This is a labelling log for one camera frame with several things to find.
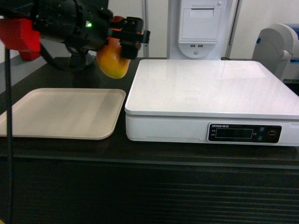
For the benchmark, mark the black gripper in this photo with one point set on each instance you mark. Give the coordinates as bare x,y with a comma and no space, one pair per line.
92,25

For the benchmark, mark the dark red mango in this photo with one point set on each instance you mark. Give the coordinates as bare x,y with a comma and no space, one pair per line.
110,61

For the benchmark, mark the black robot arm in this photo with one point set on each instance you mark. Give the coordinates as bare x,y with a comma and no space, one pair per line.
52,18

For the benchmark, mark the white checkout scale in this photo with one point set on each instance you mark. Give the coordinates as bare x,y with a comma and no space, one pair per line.
198,101

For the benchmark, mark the black checkout counter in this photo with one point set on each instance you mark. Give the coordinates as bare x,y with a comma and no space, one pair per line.
118,181

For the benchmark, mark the black barcode scanner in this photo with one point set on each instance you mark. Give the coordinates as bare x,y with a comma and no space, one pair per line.
80,58

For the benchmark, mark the white receipt printer kiosk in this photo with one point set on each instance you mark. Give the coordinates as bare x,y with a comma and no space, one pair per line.
200,29

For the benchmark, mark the beige plastic tray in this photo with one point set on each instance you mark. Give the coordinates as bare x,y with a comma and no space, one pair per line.
67,113

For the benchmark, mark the red fire extinguisher box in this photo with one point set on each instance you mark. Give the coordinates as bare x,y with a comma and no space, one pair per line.
29,55

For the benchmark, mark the white blue machine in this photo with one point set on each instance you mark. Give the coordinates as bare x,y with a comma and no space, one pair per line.
277,48

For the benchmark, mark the red camera mount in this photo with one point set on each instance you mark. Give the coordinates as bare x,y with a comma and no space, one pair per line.
18,34

